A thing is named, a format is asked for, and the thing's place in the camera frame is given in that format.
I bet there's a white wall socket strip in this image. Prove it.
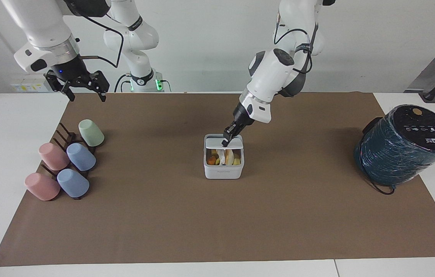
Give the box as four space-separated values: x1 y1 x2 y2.
10 76 53 93

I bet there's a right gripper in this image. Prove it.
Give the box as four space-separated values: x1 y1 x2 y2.
45 55 110 103

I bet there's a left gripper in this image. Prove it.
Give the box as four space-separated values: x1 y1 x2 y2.
222 103 255 148

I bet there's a dark brown cup rack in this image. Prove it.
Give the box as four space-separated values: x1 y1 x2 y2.
41 122 97 201

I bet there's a white crumpled paper scrap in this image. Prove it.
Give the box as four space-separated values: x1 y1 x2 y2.
219 149 235 166

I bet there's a pink plastic cup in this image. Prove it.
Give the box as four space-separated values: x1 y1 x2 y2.
38 143 70 171
25 173 61 201

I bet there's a white food container box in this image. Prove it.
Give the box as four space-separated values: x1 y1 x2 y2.
204 143 245 180

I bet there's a white trash can lid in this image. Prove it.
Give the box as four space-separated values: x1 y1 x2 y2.
205 134 245 150

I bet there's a green plastic cup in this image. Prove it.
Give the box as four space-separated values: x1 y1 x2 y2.
78 119 105 147

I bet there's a dark teal wrapped round appliance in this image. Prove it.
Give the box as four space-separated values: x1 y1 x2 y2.
354 104 435 188

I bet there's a blue plastic cup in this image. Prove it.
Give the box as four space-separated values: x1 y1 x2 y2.
66 143 97 172
57 169 90 199

